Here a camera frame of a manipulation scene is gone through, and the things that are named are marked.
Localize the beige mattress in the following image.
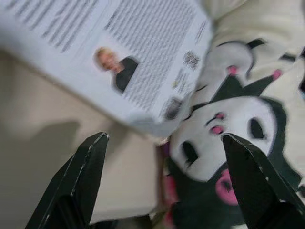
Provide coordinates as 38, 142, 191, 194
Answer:
0, 50, 165, 225

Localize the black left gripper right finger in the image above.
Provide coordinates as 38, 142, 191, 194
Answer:
221, 133, 305, 229

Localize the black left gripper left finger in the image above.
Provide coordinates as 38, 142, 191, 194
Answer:
26, 132, 109, 229

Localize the cream cartoon print blanket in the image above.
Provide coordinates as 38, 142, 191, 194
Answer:
152, 0, 305, 229

